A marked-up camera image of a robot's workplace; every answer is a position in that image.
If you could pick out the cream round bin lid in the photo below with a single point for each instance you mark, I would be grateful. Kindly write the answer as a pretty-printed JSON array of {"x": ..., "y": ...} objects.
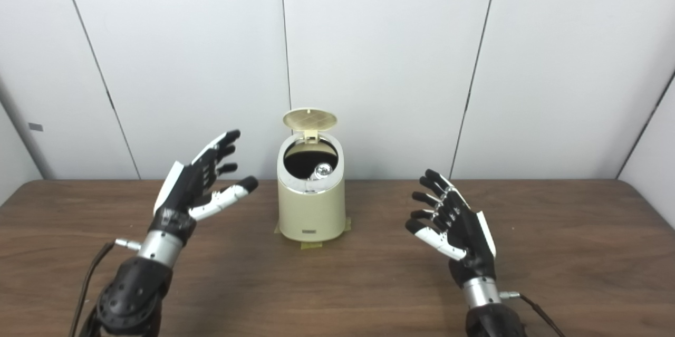
[{"x": 310, "y": 118}]

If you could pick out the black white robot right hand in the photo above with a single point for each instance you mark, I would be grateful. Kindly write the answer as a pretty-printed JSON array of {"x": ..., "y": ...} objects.
[{"x": 469, "y": 242}]

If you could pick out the black white robot left hand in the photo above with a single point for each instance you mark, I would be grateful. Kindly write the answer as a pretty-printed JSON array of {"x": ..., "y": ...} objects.
[{"x": 184, "y": 194}]

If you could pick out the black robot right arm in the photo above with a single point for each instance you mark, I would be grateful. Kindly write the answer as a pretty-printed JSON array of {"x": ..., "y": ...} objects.
[{"x": 490, "y": 321}]

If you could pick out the small white plastic bottle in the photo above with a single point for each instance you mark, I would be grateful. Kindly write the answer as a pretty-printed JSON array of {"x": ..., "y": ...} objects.
[{"x": 323, "y": 170}]

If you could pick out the small grey wall label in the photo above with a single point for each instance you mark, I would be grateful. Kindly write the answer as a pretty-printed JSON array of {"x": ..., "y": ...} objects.
[{"x": 35, "y": 126}]

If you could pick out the cream-colored round bin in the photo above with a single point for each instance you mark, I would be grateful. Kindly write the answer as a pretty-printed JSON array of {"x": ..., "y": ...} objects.
[{"x": 311, "y": 210}]

